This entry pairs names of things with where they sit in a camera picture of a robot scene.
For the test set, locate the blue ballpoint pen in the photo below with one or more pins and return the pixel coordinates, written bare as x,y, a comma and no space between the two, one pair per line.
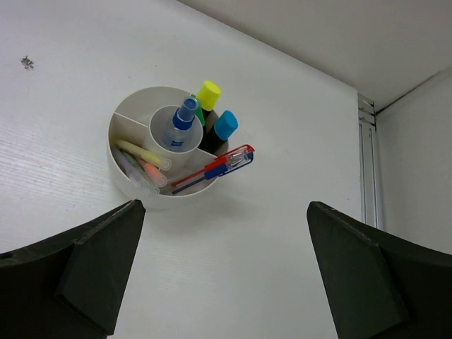
212,173

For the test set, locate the clear glue bottle blue cap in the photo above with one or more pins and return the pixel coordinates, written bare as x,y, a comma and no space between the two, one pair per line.
178,129

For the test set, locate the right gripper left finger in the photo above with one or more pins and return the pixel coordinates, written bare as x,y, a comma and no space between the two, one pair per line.
71,285

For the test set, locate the green cap black highlighter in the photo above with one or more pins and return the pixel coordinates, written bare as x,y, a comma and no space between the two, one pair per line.
199,115

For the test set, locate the white round divided organizer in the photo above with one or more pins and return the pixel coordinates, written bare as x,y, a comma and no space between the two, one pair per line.
140,119

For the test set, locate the aluminium frame rail right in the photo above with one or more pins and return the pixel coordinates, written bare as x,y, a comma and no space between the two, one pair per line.
369,164

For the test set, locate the orange tip brown marker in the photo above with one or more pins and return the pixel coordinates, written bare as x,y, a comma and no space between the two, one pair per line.
153,173

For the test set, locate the dark pen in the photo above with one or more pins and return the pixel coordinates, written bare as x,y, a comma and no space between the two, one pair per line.
134,172

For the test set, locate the yellow cap black highlighter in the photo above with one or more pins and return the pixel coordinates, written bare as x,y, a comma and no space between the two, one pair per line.
208,95

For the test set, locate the red ballpoint pen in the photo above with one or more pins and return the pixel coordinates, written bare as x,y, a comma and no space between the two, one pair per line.
212,164

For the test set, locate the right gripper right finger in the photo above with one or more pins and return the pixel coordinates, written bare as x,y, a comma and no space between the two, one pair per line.
379,285

